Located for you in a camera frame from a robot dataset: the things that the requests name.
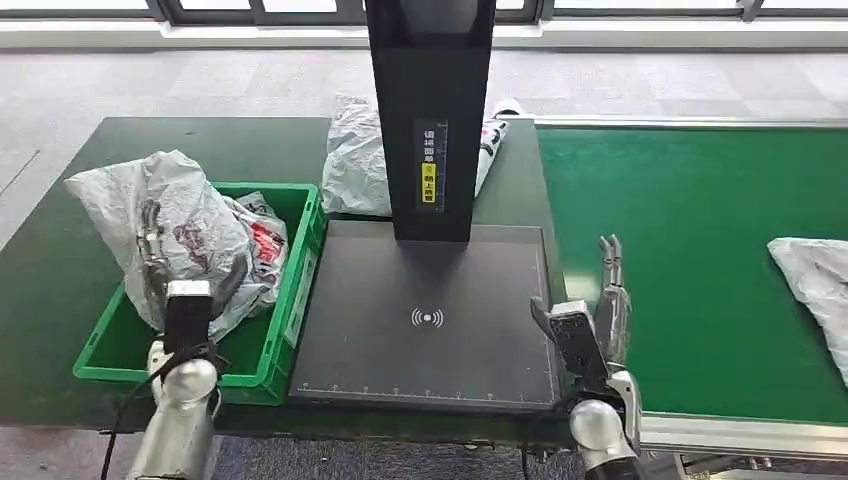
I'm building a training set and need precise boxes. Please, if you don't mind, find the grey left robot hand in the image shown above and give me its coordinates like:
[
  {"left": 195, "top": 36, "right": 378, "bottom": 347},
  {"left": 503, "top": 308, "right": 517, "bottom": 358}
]
[{"left": 137, "top": 198, "right": 250, "bottom": 356}]

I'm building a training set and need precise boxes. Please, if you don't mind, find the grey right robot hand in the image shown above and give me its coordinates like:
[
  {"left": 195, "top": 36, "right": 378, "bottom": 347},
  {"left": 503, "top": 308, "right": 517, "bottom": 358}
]
[{"left": 529, "top": 235, "right": 633, "bottom": 397}]

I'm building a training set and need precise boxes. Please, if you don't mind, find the white parcel bag red print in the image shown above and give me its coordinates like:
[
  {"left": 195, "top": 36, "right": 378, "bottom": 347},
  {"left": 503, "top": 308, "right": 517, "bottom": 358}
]
[{"left": 64, "top": 149, "right": 291, "bottom": 343}]

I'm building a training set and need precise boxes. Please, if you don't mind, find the green plastic crate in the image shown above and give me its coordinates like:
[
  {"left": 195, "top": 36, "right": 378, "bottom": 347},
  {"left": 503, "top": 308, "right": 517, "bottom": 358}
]
[{"left": 72, "top": 182, "right": 327, "bottom": 407}]

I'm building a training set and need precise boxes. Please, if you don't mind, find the white crate label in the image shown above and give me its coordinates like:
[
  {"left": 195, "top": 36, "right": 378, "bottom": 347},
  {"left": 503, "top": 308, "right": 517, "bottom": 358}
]
[{"left": 283, "top": 248, "right": 318, "bottom": 349}]

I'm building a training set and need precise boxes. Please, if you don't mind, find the green conveyor belt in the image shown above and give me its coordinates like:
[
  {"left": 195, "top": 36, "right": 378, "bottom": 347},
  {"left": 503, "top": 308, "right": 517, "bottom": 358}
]
[{"left": 536, "top": 125, "right": 848, "bottom": 425}]

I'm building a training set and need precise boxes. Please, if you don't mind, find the yellow and black tower label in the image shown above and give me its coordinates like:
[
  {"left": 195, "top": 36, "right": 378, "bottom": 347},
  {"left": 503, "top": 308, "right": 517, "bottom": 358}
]
[{"left": 413, "top": 117, "right": 450, "bottom": 213}]

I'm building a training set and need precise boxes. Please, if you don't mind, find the white plastic parcel bag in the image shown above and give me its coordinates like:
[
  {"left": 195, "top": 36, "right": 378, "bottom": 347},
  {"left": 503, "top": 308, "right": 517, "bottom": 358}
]
[
  {"left": 767, "top": 237, "right": 848, "bottom": 389},
  {"left": 321, "top": 94, "right": 525, "bottom": 219}
]

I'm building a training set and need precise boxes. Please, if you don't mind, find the black scanner tower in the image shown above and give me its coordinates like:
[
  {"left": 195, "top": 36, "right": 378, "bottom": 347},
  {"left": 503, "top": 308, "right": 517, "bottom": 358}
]
[{"left": 364, "top": 0, "right": 497, "bottom": 243}]

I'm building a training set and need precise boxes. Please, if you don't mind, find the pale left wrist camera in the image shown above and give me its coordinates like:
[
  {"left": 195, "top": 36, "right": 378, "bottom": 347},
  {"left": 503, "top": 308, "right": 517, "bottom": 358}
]
[{"left": 146, "top": 339, "right": 168, "bottom": 403}]

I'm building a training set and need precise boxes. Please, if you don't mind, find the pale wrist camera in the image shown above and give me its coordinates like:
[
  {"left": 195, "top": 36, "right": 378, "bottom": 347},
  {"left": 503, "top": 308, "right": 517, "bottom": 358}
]
[
  {"left": 608, "top": 370, "right": 643, "bottom": 456},
  {"left": 146, "top": 339, "right": 168, "bottom": 403}
]

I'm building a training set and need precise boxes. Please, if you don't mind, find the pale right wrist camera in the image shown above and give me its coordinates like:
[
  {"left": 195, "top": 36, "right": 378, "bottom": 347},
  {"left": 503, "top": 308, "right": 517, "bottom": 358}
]
[{"left": 608, "top": 370, "right": 643, "bottom": 456}]

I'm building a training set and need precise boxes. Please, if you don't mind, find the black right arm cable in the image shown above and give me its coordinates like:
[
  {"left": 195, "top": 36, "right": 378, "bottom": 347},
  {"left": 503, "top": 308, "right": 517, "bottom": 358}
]
[{"left": 519, "top": 390, "right": 579, "bottom": 480}]

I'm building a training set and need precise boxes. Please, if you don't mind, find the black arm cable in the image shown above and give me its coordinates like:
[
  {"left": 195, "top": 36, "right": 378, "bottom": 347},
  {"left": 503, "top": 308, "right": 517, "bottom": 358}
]
[
  {"left": 99, "top": 341, "right": 223, "bottom": 480},
  {"left": 519, "top": 390, "right": 579, "bottom": 480}
]

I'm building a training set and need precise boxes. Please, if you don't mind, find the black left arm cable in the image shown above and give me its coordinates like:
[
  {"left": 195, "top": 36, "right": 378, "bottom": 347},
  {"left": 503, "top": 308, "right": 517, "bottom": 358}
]
[{"left": 99, "top": 341, "right": 223, "bottom": 480}]

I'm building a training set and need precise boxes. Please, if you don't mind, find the black scanner base plate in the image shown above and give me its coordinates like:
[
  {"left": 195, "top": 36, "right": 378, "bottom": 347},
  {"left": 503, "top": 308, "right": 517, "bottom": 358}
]
[{"left": 288, "top": 219, "right": 564, "bottom": 415}]

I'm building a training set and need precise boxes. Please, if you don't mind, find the silver conveyor frame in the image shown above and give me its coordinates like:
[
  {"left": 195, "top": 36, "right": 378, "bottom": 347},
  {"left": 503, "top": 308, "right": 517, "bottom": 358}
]
[{"left": 533, "top": 115, "right": 848, "bottom": 464}]

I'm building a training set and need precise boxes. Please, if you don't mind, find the dark window frame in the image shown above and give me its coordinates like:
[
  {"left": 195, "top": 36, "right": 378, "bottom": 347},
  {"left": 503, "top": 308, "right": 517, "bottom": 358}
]
[{"left": 0, "top": 0, "right": 848, "bottom": 24}]

